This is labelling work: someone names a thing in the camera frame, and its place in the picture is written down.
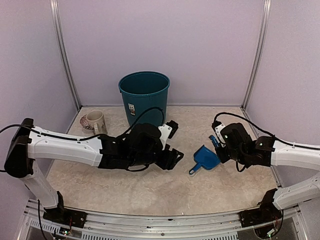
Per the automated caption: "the blue plastic dustpan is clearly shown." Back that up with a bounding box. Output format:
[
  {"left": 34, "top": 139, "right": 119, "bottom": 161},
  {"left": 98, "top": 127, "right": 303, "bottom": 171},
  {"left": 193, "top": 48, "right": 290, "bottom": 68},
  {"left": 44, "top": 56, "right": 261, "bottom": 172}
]
[{"left": 188, "top": 145, "right": 221, "bottom": 175}]

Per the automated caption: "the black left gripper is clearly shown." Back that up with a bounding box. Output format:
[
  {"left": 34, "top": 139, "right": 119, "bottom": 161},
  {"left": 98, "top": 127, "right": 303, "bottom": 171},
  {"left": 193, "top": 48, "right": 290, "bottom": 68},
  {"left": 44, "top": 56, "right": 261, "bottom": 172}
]
[{"left": 129, "top": 144, "right": 184, "bottom": 171}]

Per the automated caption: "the teal plastic waste bin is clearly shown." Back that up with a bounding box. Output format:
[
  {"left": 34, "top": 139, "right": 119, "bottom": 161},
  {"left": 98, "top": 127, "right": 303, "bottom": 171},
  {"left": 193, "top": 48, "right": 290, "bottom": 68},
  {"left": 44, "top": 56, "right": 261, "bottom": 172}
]
[{"left": 118, "top": 71, "right": 170, "bottom": 126}]

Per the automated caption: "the white ceramic mug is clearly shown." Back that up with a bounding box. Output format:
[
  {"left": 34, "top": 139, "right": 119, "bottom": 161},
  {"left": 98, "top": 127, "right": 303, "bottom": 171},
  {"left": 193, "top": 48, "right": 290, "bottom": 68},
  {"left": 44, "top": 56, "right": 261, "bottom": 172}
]
[{"left": 79, "top": 110, "right": 108, "bottom": 135}]

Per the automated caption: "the blue hand brush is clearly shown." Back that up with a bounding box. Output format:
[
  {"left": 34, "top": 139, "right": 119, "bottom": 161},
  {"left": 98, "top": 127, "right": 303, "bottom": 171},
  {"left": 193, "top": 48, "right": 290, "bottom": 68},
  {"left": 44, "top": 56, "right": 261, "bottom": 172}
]
[{"left": 209, "top": 135, "right": 220, "bottom": 148}]

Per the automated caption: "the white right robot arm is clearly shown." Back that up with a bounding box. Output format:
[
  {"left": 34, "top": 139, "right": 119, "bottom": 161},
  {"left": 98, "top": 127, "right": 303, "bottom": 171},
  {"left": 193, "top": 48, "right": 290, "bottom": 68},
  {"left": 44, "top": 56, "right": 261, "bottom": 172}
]
[{"left": 212, "top": 120, "right": 320, "bottom": 222}]

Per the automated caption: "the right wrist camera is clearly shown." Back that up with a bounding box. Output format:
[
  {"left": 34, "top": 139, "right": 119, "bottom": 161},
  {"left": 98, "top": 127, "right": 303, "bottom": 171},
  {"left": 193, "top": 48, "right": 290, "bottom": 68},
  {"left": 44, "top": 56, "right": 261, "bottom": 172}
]
[{"left": 211, "top": 120, "right": 225, "bottom": 146}]

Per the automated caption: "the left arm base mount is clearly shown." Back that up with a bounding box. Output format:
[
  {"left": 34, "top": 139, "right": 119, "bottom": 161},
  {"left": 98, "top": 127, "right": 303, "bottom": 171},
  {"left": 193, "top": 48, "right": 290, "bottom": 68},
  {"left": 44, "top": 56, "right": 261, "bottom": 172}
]
[{"left": 43, "top": 191, "right": 88, "bottom": 229}]

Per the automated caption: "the aluminium front rail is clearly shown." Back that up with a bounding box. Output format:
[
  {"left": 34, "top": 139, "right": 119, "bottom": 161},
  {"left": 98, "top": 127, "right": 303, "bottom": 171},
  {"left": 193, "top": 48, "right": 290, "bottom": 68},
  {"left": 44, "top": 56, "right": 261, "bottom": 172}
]
[{"left": 16, "top": 199, "right": 307, "bottom": 240}]

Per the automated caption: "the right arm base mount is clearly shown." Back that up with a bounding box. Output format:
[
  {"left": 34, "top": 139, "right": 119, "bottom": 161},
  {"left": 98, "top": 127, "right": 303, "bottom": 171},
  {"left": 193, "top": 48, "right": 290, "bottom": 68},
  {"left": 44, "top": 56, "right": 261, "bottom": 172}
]
[{"left": 238, "top": 188, "right": 284, "bottom": 228}]

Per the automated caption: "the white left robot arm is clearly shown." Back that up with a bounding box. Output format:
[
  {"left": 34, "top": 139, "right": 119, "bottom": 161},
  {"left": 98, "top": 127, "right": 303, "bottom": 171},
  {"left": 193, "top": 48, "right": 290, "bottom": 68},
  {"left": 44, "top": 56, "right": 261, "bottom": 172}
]
[{"left": 4, "top": 118, "right": 184, "bottom": 223}]

